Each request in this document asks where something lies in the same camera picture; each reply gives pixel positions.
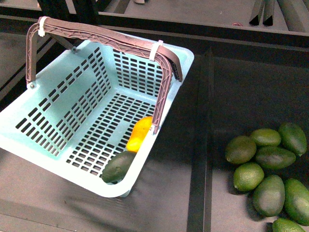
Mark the yellow mango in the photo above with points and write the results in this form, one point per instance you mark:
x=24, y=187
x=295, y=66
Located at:
x=138, y=134

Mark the brown basket handle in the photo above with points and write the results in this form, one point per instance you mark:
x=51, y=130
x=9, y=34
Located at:
x=166, y=59

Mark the light blue plastic basket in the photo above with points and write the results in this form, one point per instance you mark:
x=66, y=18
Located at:
x=79, y=113

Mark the light green round avocado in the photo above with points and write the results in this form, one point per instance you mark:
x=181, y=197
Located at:
x=248, y=176

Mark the dark green avocado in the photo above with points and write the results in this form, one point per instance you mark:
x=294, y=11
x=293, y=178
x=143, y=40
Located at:
x=116, y=169

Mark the white cable tie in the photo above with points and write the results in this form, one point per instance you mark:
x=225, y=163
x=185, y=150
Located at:
x=154, y=49
x=41, y=31

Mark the black shelf divider rail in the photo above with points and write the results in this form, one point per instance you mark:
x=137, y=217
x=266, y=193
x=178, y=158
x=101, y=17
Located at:
x=199, y=209

